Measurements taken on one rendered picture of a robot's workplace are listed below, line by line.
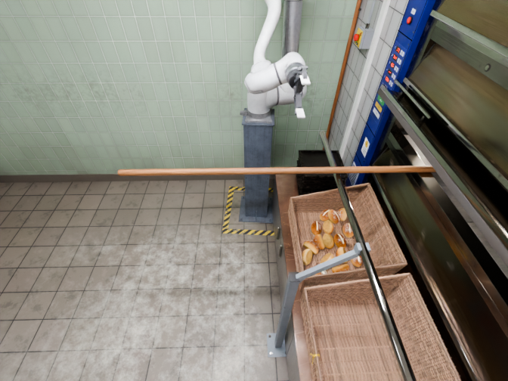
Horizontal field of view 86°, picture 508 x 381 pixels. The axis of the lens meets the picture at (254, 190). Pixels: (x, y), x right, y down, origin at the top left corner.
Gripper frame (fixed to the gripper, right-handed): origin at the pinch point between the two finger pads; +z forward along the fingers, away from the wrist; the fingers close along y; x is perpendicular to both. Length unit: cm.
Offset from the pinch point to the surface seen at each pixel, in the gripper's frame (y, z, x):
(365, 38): 2, -81, -49
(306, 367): 91, 68, -4
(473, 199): 6, 46, -42
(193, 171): 29, 8, 45
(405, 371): 32, 82, -19
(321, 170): 29.0, 7.3, -10.9
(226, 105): 63, -115, 41
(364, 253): 32, 47, -19
